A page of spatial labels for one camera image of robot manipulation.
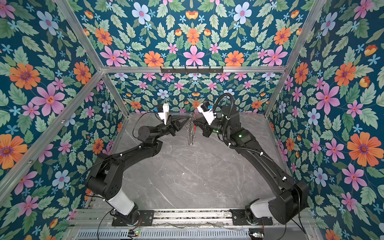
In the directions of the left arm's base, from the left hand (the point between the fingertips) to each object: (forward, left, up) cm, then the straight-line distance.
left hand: (188, 117), depth 63 cm
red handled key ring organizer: (-1, -1, -7) cm, 7 cm away
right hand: (+3, -3, -4) cm, 6 cm away
